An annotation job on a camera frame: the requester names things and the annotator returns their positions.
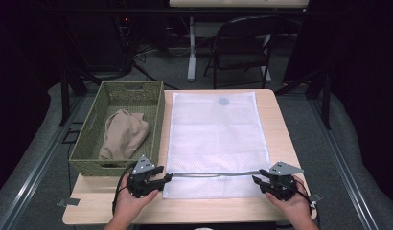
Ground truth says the black floor cable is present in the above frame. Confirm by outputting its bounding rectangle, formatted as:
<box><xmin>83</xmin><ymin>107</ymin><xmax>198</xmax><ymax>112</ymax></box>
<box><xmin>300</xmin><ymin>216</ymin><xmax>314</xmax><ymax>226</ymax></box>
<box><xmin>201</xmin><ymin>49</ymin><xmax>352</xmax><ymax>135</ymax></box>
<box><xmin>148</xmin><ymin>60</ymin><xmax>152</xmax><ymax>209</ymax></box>
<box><xmin>130</xmin><ymin>60</ymin><xmax>181</xmax><ymax>90</ymax></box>

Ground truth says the right hand-held gripper cable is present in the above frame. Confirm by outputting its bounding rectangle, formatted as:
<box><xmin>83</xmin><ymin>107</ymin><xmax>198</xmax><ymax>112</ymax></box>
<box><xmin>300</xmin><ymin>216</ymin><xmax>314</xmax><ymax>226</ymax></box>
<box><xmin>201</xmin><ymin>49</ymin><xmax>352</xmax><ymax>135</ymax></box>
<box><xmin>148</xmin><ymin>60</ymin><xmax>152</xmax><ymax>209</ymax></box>
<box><xmin>291</xmin><ymin>176</ymin><xmax>321</xmax><ymax>229</ymax></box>

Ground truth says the floor cable bundle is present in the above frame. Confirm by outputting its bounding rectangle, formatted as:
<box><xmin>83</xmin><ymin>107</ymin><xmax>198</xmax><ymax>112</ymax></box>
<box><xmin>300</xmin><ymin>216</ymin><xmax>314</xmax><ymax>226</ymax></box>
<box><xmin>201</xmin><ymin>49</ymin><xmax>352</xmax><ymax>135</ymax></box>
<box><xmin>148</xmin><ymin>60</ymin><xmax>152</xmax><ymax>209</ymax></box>
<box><xmin>133</xmin><ymin>41</ymin><xmax>193</xmax><ymax>65</ymax></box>

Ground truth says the black equipment with red light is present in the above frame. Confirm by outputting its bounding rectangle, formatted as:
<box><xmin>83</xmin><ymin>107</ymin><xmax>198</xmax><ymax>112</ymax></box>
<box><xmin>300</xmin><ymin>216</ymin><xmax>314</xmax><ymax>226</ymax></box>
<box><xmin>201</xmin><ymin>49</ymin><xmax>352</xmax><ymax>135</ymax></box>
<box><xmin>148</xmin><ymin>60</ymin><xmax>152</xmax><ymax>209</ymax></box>
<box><xmin>116</xmin><ymin>13</ymin><xmax>135</xmax><ymax>73</ymax></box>

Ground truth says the left hand-held gripper cable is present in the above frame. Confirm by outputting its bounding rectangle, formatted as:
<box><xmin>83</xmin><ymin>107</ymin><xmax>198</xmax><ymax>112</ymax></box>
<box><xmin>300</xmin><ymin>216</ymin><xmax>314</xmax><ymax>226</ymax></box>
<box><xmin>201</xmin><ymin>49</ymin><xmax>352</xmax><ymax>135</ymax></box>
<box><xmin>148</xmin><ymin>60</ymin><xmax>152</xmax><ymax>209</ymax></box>
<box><xmin>111</xmin><ymin>161</ymin><xmax>139</xmax><ymax>216</ymax></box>

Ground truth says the hand-held gripper cable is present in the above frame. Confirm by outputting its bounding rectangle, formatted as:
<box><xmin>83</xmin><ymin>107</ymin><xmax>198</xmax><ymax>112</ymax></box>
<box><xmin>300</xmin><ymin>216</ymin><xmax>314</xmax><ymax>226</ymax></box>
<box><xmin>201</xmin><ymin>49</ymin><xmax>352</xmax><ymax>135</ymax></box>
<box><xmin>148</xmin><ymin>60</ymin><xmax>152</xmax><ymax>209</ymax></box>
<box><xmin>291</xmin><ymin>176</ymin><xmax>321</xmax><ymax>229</ymax></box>
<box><xmin>111</xmin><ymin>161</ymin><xmax>139</xmax><ymax>216</ymax></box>

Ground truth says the white desk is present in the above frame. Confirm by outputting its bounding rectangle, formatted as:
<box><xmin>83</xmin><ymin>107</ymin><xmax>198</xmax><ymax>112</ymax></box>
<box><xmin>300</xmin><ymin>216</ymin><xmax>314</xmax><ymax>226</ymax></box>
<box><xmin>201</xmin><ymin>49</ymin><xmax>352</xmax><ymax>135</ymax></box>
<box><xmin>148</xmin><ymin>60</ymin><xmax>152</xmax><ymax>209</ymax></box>
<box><xmin>169</xmin><ymin>0</ymin><xmax>311</xmax><ymax>83</ymax></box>

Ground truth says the white mesh laundry bag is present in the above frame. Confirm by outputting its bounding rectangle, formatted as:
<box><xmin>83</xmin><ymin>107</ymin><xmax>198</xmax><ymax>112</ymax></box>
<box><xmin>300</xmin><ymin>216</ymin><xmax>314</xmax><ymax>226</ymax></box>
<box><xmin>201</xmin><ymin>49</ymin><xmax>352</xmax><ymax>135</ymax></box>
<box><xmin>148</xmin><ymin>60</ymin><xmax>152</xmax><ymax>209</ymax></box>
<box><xmin>162</xmin><ymin>91</ymin><xmax>271</xmax><ymax>199</ymax></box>

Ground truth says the person's right hand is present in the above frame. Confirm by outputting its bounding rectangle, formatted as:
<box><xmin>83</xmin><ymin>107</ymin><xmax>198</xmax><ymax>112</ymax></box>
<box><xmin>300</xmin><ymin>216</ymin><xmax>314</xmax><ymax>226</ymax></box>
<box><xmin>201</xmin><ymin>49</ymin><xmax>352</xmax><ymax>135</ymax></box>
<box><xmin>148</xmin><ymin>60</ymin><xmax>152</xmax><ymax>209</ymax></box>
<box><xmin>265</xmin><ymin>176</ymin><xmax>313</xmax><ymax>224</ymax></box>

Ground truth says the beige cloth garment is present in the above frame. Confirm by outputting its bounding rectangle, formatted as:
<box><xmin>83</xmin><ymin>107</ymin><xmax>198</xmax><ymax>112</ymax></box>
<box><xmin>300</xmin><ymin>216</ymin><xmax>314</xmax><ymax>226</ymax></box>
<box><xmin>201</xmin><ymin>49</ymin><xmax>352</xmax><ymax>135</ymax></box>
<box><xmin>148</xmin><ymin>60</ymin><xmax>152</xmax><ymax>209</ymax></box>
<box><xmin>98</xmin><ymin>108</ymin><xmax>150</xmax><ymax>161</ymax></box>

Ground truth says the metal floor rail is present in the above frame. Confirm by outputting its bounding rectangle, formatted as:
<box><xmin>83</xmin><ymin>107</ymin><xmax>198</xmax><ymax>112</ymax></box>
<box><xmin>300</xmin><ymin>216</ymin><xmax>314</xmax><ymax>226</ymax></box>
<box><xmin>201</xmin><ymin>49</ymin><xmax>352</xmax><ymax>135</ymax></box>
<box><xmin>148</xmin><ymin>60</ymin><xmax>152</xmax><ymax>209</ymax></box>
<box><xmin>308</xmin><ymin>99</ymin><xmax>382</xmax><ymax>230</ymax></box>
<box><xmin>0</xmin><ymin>95</ymin><xmax>87</xmax><ymax>230</ymax></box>

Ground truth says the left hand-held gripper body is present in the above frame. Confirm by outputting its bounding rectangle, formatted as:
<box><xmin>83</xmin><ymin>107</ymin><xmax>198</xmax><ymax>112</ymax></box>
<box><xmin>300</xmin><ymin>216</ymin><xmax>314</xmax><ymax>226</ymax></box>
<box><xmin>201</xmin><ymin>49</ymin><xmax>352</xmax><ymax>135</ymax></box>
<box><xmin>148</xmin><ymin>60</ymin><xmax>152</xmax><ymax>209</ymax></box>
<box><xmin>127</xmin><ymin>154</ymin><xmax>160</xmax><ymax>199</ymax></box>

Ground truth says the person's left hand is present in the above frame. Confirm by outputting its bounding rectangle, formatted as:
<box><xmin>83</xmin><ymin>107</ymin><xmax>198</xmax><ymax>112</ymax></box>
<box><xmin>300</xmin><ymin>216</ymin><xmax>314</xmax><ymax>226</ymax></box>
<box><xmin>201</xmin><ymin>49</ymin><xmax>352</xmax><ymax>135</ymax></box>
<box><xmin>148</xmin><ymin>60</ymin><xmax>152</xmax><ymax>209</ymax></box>
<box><xmin>112</xmin><ymin>183</ymin><xmax>160</xmax><ymax>224</ymax></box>

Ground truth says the green woven basket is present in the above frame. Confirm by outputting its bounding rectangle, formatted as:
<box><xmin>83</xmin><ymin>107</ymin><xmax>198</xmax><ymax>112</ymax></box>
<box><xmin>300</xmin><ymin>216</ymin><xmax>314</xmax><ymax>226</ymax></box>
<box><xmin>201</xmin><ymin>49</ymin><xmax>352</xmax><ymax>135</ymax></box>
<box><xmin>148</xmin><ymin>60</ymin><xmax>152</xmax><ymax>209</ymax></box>
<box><xmin>68</xmin><ymin>80</ymin><xmax>166</xmax><ymax>177</ymax></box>

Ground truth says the black metal stand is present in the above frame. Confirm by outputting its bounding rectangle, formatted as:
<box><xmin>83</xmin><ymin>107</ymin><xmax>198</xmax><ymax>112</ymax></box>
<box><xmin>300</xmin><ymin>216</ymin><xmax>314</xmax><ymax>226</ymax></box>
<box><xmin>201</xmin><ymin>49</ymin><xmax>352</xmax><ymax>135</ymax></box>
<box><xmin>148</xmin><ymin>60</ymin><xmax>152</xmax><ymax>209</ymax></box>
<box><xmin>58</xmin><ymin>32</ymin><xmax>103</xmax><ymax>127</ymax></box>
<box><xmin>274</xmin><ymin>68</ymin><xmax>333</xmax><ymax>130</ymax></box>

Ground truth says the black folding chair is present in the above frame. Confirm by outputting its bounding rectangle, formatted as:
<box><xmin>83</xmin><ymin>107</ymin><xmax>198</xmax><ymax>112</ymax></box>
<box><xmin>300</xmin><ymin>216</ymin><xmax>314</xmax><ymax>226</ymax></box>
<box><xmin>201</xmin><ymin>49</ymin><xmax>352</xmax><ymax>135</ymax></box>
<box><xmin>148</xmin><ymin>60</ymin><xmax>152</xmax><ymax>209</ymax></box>
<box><xmin>203</xmin><ymin>14</ymin><xmax>284</xmax><ymax>90</ymax></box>

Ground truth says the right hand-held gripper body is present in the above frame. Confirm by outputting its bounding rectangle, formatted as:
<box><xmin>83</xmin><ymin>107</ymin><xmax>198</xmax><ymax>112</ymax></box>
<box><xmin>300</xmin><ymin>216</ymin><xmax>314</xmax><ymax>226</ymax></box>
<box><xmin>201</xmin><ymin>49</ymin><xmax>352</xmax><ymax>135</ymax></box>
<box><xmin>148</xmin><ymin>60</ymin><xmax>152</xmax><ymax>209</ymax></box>
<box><xmin>265</xmin><ymin>161</ymin><xmax>305</xmax><ymax>202</ymax></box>

